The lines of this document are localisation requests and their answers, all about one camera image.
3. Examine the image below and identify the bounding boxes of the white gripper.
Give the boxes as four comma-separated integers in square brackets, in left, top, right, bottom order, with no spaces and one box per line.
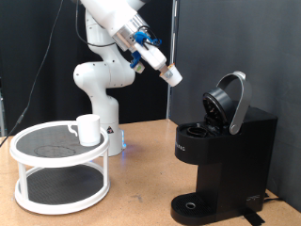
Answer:
[133,40,175,80]

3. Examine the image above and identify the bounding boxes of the white mug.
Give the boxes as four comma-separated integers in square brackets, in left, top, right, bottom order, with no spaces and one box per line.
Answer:
[68,114,102,148]

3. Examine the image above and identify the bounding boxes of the black Keurig coffee machine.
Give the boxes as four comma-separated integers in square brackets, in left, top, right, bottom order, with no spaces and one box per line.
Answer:
[170,71,278,226]

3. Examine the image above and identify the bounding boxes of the vertical metal pole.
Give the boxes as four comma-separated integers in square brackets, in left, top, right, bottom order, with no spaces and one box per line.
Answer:
[166,0,180,121]

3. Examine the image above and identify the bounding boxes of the white two-tier turntable shelf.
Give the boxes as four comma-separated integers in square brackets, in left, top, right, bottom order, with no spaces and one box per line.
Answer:
[8,120,111,216]

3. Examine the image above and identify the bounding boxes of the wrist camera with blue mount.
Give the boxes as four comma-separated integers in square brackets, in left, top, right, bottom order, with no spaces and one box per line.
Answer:
[129,51,146,74]

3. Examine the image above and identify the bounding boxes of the black wrist cable blue clips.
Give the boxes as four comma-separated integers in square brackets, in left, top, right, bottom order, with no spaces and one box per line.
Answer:
[133,25,164,49]

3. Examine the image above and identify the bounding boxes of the long black hanging cable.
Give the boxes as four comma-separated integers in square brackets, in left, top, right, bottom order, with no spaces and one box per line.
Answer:
[0,0,65,149]

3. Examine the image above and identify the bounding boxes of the black machine power cord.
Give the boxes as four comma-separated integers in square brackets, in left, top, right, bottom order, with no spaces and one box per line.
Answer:
[262,191,284,203]

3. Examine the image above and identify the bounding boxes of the grey metal frame post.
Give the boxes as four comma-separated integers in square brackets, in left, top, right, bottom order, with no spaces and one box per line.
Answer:
[0,76,7,137]

